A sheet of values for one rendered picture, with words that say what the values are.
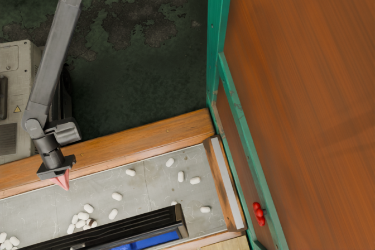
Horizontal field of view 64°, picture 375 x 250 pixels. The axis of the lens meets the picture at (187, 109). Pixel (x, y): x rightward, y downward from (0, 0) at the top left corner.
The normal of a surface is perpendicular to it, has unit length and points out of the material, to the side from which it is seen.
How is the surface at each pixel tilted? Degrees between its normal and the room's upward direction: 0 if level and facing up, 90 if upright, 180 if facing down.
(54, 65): 45
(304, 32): 90
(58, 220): 0
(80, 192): 0
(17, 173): 0
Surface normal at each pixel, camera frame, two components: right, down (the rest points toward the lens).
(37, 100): 0.34, 0.15
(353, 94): -0.96, 0.26
